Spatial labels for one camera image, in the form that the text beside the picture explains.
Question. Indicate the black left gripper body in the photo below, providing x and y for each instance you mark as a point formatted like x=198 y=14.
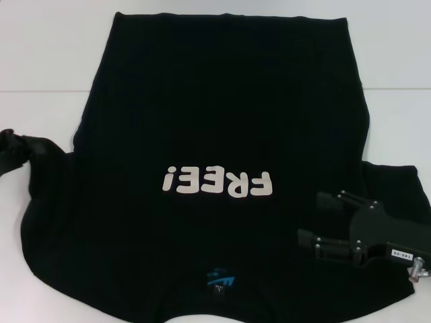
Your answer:
x=6 y=148

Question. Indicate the black shirt with FREE print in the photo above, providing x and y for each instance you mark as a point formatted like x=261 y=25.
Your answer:
x=215 y=101

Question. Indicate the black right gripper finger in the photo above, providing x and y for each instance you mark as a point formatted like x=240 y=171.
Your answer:
x=308 y=239
x=328 y=202

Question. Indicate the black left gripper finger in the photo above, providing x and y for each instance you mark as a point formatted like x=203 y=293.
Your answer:
x=22 y=149

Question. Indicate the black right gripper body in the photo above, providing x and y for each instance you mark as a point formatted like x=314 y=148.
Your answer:
x=380 y=235

